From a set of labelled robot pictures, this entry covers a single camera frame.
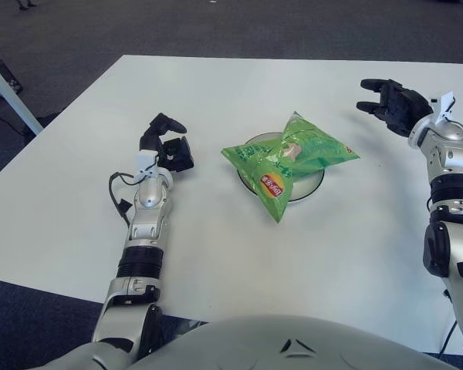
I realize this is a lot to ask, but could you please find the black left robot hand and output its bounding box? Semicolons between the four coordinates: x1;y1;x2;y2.
137;112;196;173

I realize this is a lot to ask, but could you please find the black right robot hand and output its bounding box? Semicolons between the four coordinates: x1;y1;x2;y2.
356;78;435;138

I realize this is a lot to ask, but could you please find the green snack bag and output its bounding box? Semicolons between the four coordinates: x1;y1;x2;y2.
220;110;361;224

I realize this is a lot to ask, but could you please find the white plate black rim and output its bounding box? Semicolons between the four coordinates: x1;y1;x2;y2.
235;132;326;204

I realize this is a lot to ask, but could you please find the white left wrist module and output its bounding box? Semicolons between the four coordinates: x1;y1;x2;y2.
137;151;159;180

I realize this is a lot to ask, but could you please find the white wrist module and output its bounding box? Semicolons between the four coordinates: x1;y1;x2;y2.
428;91;456;126
137;151;159;180

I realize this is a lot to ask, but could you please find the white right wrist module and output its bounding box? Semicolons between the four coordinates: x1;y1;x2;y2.
428;91;456;126

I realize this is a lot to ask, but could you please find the white table leg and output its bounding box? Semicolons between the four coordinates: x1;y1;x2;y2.
0;48;44;136

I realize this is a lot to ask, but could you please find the black box on floor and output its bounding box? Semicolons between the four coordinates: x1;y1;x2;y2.
0;59;24;96

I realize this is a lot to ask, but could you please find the grey robot torso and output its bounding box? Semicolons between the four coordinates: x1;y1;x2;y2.
57;314;463;370

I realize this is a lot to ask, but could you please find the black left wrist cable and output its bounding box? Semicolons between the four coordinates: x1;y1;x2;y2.
107;171;142;228

